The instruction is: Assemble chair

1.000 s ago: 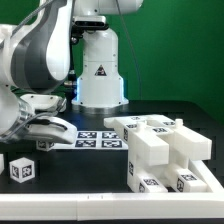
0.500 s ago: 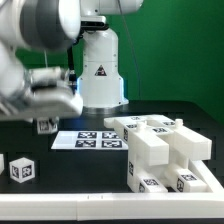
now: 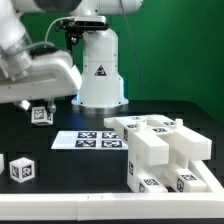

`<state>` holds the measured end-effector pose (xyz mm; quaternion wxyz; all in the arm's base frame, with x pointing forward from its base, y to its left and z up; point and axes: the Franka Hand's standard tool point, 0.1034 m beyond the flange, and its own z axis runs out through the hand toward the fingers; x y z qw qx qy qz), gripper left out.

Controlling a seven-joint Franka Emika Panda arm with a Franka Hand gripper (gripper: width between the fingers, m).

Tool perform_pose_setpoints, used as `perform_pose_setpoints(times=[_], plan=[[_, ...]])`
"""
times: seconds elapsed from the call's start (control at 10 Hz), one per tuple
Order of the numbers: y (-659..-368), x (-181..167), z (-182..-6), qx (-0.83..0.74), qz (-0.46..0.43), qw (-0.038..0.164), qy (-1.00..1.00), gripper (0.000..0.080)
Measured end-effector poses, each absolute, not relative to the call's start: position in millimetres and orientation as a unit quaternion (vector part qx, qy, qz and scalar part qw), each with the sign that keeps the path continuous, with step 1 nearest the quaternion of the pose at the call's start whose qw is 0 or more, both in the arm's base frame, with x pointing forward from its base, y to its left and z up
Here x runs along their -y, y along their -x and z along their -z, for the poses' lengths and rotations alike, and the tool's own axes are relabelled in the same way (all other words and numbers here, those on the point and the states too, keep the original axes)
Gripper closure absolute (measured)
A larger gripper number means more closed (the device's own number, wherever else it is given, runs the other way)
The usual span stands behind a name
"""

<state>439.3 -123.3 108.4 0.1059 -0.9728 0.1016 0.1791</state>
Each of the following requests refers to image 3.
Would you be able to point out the white part at left edge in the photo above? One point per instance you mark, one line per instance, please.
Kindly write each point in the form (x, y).
(1, 163)

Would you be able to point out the small white tagged cube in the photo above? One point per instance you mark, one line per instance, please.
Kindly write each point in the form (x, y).
(40, 116)

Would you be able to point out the white L-shaped fence frame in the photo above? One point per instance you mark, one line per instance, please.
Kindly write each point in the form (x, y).
(118, 206)

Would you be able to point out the white tagged cube left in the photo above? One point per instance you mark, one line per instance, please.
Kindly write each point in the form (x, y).
(22, 169)

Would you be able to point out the long white chair back part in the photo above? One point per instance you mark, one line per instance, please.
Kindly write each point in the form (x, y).
(140, 138)

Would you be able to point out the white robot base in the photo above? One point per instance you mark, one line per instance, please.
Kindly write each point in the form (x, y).
(102, 89)

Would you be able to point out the white chair seat part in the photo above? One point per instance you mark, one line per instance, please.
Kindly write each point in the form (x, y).
(164, 173)

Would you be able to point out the black camera on stand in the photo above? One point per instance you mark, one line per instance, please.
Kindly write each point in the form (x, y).
(75, 26)

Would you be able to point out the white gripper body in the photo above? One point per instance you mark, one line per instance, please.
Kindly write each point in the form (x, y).
(51, 75)

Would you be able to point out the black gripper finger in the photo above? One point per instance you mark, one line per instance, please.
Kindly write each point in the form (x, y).
(51, 106)
(25, 105)

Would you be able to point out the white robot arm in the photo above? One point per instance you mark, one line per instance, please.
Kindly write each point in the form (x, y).
(17, 51)

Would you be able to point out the white tagged chair part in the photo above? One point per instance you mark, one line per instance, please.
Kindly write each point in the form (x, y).
(180, 138)

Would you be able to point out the paper sheet with tags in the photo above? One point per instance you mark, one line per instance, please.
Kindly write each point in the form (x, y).
(96, 140)

